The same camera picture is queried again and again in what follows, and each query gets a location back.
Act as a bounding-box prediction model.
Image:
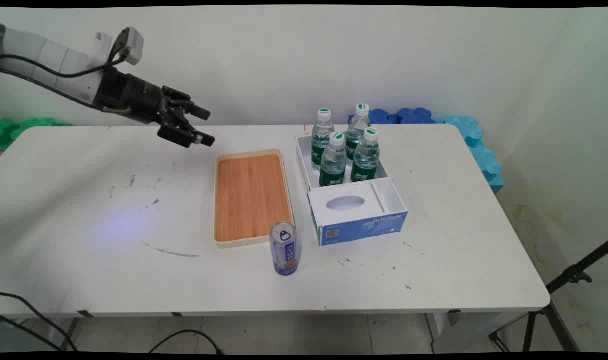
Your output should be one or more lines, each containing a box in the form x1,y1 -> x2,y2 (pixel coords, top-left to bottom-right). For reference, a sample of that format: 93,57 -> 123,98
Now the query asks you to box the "white table leg frame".
426,311 -> 528,354

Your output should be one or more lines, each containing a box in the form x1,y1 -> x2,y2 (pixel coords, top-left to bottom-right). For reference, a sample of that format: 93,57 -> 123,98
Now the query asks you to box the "black camera cable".
0,29 -> 132,79

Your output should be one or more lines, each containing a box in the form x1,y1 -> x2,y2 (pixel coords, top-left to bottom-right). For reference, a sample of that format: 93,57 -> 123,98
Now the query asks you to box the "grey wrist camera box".
115,27 -> 144,66

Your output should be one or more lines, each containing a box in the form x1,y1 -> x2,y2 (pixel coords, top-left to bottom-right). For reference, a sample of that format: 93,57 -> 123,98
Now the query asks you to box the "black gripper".
95,67 -> 215,149

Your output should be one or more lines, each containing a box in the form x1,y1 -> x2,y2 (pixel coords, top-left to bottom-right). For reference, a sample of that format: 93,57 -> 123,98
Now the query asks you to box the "blue drink can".
269,221 -> 299,277

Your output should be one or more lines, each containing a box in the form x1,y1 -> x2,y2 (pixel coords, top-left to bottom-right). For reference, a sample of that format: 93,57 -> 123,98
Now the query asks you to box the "green label water bottle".
311,108 -> 335,172
350,127 -> 381,183
345,103 -> 372,163
319,131 -> 348,188

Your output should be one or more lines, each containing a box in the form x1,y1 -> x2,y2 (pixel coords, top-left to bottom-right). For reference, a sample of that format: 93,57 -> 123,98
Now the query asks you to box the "dark blue foam piece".
348,107 -> 437,126

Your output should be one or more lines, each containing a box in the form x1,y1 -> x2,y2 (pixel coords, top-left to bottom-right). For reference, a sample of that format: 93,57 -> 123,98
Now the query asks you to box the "green foam piece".
0,117 -> 72,152

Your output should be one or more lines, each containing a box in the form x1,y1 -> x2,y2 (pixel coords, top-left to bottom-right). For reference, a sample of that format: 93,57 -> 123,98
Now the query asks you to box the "white and blue cardboard box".
295,131 -> 408,247

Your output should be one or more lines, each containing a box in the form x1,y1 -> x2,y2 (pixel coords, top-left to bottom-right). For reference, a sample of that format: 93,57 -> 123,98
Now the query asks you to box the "black tripod stand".
489,241 -> 608,352

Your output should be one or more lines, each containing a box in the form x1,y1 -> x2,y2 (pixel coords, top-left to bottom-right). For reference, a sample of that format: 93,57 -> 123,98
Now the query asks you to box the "black floor cable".
0,292 -> 79,352
149,329 -> 223,355

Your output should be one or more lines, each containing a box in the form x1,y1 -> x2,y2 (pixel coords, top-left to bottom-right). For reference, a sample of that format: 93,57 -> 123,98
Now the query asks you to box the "light blue foam piece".
434,115 -> 504,195

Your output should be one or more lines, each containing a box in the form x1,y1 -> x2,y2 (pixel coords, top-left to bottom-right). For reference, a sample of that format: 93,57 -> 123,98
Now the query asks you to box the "bamboo tray with cream rim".
213,149 -> 295,249

